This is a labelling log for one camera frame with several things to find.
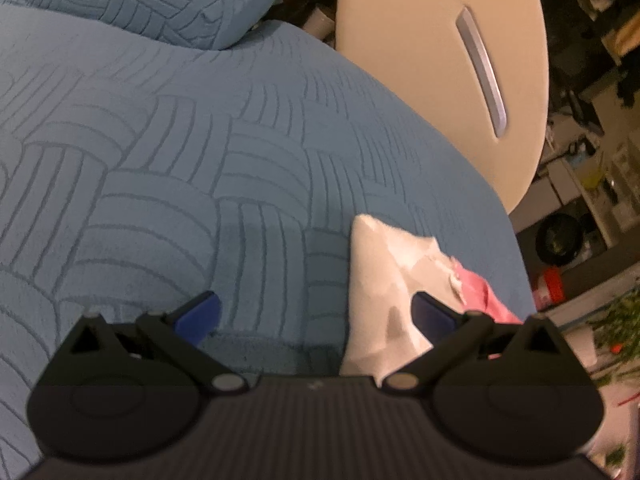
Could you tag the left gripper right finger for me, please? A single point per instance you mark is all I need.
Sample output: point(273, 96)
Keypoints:
point(454, 336)

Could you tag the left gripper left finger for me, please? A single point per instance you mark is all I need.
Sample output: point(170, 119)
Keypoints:
point(174, 337)

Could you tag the pink and white knit garment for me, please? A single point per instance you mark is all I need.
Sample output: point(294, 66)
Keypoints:
point(388, 266)

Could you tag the red plastic bucket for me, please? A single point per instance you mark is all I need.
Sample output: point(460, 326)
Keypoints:
point(548, 289)

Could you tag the blue quilted sofa seat cover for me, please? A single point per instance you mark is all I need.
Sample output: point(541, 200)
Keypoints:
point(136, 174)

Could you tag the beige oval table top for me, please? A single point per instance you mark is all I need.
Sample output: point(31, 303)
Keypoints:
point(476, 70)

